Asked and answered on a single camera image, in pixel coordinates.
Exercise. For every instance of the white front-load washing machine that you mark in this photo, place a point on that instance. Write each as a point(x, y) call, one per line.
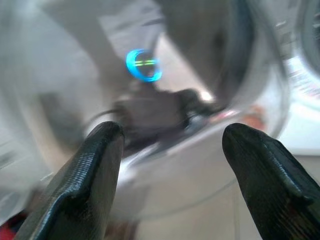
point(305, 112)

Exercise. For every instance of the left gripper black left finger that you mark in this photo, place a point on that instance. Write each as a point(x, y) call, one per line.
point(82, 187)

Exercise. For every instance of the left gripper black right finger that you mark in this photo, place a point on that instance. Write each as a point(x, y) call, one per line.
point(272, 190)

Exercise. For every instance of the round glass washer door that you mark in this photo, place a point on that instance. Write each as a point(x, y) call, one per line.
point(75, 75)

